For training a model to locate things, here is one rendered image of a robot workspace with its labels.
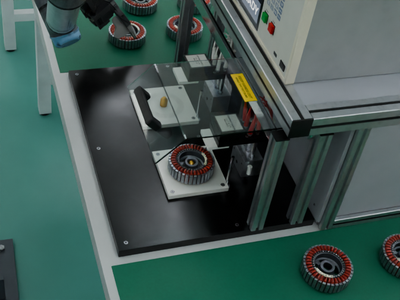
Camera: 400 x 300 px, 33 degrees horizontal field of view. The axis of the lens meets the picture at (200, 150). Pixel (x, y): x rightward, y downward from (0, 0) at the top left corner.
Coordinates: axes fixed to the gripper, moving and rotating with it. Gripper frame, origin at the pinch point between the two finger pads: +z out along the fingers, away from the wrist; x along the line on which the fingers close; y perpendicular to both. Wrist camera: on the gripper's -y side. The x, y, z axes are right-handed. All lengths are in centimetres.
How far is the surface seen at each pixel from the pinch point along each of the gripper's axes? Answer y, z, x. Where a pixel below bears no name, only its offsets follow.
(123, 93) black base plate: 15.8, -4.4, 21.9
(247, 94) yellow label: 2, -31, 64
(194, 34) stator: -14.7, 11.8, 12.3
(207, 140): 13, -15, 57
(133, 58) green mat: 4.7, 4.3, 8.4
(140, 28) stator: -3.9, 5.2, 1.6
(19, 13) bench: 9, 65, -102
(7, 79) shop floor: 34, 74, -87
